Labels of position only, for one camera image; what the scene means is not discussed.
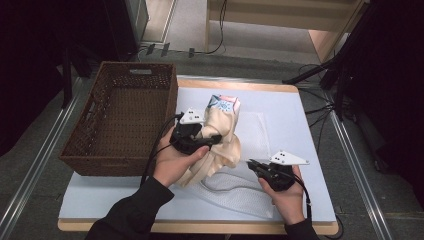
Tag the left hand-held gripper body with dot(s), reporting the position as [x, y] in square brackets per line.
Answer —
[186, 140]

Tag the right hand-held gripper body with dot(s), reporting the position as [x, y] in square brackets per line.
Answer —
[280, 176]

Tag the cream garment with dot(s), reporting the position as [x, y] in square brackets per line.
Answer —
[223, 123]

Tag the white mesh laundry bag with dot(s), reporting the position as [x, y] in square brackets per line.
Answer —
[240, 200]

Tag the brown woven basket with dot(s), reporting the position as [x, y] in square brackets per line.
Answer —
[133, 116]

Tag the person's right hand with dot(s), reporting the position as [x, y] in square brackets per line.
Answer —
[291, 203]

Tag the person's left hand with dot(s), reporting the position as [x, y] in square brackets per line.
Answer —
[170, 166]

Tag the black tripod stand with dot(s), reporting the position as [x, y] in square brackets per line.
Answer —
[306, 75]

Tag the light wooden furniture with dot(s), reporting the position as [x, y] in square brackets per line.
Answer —
[266, 23]

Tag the dark cabinet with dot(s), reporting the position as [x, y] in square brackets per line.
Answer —
[133, 20]

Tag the black metal stand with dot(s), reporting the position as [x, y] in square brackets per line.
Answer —
[67, 83]

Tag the metal floor rail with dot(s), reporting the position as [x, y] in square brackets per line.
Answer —
[33, 173]
[360, 186]

